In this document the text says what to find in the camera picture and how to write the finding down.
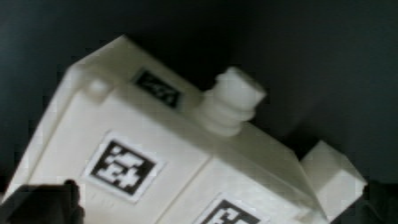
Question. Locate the white cabinet door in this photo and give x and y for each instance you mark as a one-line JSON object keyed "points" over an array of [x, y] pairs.
{"points": [[172, 162]]}

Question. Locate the gripper left finger with black tip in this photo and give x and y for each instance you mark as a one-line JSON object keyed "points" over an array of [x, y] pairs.
{"points": [[42, 204]]}

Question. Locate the gripper right finger with grey tip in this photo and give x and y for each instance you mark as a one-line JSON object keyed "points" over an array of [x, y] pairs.
{"points": [[375, 207]]}

